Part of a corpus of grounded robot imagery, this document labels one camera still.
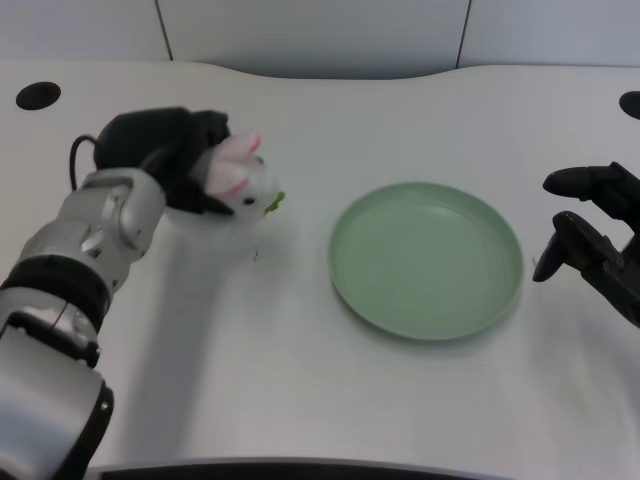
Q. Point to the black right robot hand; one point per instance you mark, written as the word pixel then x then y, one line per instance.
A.
pixel 600 235

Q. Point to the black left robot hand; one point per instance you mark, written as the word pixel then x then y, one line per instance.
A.
pixel 160 150

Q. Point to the white plush rabbit doll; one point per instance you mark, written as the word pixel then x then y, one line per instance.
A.
pixel 240 182

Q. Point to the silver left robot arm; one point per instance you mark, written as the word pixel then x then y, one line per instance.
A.
pixel 65 290

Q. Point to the green round plate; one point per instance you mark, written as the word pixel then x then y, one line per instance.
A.
pixel 426 262

